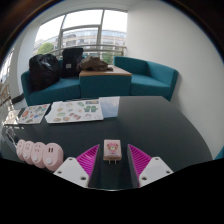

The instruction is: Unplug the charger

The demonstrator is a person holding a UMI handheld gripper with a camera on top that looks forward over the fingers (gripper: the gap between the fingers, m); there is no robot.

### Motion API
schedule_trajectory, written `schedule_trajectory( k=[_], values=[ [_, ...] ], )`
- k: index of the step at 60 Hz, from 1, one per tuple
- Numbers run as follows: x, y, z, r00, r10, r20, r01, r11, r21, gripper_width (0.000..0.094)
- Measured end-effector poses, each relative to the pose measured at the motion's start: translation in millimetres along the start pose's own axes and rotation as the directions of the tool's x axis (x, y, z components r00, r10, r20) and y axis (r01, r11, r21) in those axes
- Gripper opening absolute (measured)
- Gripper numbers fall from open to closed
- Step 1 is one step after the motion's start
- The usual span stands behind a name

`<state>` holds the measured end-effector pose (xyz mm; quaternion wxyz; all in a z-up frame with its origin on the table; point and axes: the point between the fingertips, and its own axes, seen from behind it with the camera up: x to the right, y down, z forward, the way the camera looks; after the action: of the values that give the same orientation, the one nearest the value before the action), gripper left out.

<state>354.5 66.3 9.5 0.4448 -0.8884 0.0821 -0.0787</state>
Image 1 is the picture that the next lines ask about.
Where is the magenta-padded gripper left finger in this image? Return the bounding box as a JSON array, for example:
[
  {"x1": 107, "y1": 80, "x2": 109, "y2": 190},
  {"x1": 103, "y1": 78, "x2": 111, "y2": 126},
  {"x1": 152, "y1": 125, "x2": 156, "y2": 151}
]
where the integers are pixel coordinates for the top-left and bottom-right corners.
[{"x1": 53, "y1": 144, "x2": 101, "y2": 188}]

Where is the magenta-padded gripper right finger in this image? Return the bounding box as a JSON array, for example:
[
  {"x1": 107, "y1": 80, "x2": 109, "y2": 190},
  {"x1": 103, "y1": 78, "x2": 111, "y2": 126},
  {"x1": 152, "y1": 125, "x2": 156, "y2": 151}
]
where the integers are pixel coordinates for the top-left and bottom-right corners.
[{"x1": 127, "y1": 143, "x2": 174, "y2": 188}]

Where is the pink charger block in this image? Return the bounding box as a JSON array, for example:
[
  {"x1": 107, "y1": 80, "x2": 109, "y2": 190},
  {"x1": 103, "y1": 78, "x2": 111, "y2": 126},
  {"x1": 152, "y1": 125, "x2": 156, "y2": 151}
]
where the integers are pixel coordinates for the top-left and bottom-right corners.
[{"x1": 102, "y1": 139, "x2": 122, "y2": 165}]

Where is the pink power strip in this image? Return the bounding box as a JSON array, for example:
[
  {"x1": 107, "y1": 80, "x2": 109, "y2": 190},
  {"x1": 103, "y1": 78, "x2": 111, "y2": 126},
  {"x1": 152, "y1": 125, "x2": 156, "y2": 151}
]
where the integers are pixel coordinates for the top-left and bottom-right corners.
[{"x1": 15, "y1": 139, "x2": 64, "y2": 173}]

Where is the sticker sheet with green pictures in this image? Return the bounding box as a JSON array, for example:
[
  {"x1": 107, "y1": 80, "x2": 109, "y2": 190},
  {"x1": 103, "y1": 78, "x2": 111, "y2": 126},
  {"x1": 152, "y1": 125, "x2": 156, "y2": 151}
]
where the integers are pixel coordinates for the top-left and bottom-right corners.
[{"x1": 44, "y1": 99, "x2": 104, "y2": 124}]

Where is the teal sofa with bags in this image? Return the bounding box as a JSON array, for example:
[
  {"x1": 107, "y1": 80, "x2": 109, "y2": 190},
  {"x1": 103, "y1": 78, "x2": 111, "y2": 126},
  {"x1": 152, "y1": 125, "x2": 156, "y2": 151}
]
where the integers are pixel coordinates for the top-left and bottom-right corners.
[{"x1": 20, "y1": 58, "x2": 82, "y2": 107}]

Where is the empty teal sofa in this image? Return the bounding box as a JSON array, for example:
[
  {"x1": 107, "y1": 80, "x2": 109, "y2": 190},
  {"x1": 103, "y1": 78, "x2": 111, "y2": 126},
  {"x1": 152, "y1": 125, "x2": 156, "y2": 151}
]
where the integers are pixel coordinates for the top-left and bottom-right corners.
[{"x1": 113, "y1": 55, "x2": 179, "y2": 102}]

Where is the teal block table, wooden top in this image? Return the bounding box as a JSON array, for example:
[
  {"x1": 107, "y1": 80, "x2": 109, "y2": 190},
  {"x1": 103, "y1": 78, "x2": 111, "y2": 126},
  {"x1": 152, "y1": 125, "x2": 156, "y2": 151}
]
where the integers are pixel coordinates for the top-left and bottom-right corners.
[{"x1": 78, "y1": 65, "x2": 133, "y2": 99}]

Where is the black backpack with label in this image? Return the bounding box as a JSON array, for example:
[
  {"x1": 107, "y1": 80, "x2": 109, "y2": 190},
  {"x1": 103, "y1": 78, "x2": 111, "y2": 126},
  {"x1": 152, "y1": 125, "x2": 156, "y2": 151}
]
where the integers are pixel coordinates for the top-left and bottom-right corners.
[{"x1": 60, "y1": 47, "x2": 84, "y2": 79}]

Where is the brown jacket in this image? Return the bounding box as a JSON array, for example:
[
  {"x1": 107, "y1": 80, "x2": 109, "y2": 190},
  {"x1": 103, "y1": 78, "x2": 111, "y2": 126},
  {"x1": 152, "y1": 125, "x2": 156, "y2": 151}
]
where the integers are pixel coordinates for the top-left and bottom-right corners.
[{"x1": 77, "y1": 55, "x2": 114, "y2": 72}]

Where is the metal window railing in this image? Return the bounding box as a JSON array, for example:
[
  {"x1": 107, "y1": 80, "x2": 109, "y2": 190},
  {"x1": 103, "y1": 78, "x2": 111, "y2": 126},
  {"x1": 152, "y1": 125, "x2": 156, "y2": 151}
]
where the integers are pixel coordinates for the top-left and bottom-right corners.
[{"x1": 33, "y1": 44, "x2": 128, "y2": 64}]

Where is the white power strip cable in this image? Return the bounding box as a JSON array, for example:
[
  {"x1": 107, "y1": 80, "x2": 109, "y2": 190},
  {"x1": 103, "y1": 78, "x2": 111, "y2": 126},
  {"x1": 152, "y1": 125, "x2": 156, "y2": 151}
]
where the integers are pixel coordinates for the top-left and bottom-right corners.
[{"x1": 3, "y1": 124, "x2": 19, "y2": 148}]

